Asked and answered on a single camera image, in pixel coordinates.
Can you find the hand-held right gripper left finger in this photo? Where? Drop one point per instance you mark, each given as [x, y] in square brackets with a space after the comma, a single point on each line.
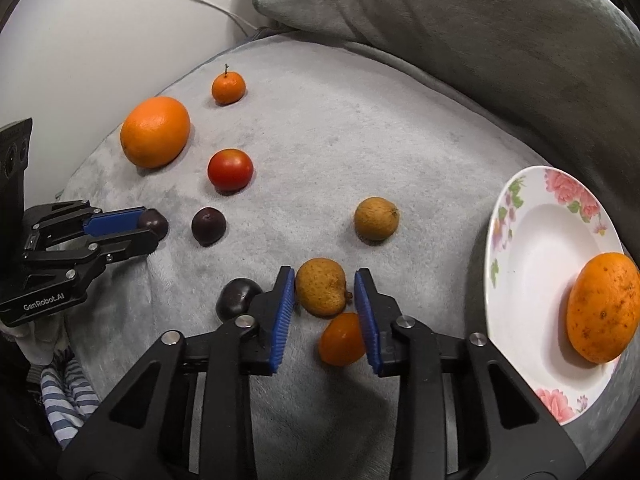
[282, 320]

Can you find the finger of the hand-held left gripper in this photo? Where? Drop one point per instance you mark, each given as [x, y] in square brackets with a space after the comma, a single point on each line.
[125, 246]
[117, 221]

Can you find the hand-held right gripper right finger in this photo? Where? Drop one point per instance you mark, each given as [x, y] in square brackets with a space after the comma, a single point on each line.
[367, 325]

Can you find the small orange kumquat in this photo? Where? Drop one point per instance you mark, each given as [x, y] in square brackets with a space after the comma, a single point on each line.
[340, 340]

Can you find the dark purple plum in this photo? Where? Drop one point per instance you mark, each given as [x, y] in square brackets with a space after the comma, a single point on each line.
[208, 226]
[157, 222]
[235, 300]

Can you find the small orange fruit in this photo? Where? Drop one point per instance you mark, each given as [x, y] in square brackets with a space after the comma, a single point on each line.
[320, 286]

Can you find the large smooth orange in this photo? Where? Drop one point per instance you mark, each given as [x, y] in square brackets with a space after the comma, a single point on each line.
[155, 132]

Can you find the red tomato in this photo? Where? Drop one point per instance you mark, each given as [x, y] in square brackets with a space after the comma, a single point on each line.
[230, 170]

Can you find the white oval bowl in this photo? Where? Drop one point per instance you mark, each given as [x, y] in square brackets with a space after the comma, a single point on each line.
[535, 260]

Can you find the white cloth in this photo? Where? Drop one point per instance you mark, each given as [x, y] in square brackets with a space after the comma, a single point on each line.
[35, 340]

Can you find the blue striped cloth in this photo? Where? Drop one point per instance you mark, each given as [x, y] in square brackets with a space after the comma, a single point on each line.
[65, 400]

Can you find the round brown longan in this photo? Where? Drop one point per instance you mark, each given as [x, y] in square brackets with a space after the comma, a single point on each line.
[376, 218]

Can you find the small mandarin with stem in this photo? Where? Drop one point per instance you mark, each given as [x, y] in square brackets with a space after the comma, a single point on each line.
[228, 88]

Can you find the light grey fleece cover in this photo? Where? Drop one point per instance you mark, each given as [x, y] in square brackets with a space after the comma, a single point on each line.
[325, 135]

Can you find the brown spotted orange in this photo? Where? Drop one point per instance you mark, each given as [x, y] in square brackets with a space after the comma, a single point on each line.
[602, 310]

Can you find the folded dark grey blanket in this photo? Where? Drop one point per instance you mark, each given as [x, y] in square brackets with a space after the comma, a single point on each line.
[450, 35]

